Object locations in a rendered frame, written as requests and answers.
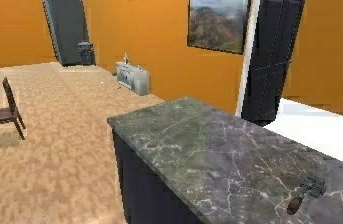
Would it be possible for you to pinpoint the dark marble kitchen counter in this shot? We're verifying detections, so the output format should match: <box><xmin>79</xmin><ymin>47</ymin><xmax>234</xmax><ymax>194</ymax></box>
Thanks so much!
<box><xmin>106</xmin><ymin>96</ymin><xmax>343</xmax><ymax>224</ymax></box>

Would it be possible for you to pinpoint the framed canyon landscape picture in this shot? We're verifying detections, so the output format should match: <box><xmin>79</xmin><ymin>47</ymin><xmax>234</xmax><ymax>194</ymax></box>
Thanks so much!
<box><xmin>186</xmin><ymin>0</ymin><xmax>252</xmax><ymax>56</ymax></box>

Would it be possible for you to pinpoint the dark grey bin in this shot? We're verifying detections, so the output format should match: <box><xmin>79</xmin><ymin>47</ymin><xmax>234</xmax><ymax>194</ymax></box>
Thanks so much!
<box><xmin>76</xmin><ymin>41</ymin><xmax>96</xmax><ymax>67</ymax></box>

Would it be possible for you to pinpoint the dark brown wooden chair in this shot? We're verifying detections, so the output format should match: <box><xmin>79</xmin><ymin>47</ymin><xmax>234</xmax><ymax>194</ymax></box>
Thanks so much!
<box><xmin>0</xmin><ymin>76</ymin><xmax>27</xmax><ymax>141</ymax></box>

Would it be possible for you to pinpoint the grey brown-handled kitchen utensil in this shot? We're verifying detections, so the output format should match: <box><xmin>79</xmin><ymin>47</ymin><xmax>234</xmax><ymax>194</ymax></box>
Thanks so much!
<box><xmin>286</xmin><ymin>176</ymin><xmax>327</xmax><ymax>216</ymax></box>

